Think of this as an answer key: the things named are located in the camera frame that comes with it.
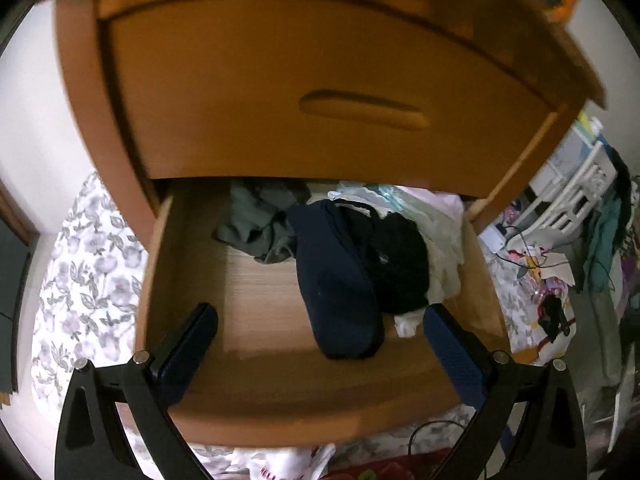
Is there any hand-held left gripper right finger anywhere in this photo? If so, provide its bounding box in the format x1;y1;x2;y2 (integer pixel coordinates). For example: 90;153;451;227
424;304;587;480

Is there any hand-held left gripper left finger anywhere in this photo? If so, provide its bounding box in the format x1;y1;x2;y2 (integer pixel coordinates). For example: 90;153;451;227
54;302;219;480

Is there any black garment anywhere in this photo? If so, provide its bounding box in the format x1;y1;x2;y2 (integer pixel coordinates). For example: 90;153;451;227
340;202;431;316

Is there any navy blue garment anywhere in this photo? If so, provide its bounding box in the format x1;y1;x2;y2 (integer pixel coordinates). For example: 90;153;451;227
287;200;386;360

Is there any grey-green garment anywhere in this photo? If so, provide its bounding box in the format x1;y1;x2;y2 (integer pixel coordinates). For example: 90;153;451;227
216;180;312;265

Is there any white power adapter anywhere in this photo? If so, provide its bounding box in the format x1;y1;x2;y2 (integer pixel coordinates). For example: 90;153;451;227
482;227;508;253

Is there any grey floral bed sheet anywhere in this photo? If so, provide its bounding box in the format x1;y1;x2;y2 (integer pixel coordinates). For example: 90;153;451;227
31;170;578;480

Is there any red parrot print blanket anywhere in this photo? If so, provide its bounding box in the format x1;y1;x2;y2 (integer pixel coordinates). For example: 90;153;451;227
330;447;451;480

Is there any teal cloth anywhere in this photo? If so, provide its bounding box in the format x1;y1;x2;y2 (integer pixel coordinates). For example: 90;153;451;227
582;195;626;293

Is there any dark grey wardrobe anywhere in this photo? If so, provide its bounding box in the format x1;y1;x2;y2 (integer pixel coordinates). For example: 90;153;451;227
0;180;41;396

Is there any white toy crib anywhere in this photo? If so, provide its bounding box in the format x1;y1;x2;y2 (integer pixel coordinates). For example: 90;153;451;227
500;115;618;241

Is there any wooden nightstand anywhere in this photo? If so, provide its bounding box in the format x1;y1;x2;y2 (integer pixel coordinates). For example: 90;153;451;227
52;0;608;261

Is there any black cable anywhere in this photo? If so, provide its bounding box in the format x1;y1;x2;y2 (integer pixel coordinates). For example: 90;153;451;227
500;225;568;281
407;420;468;466

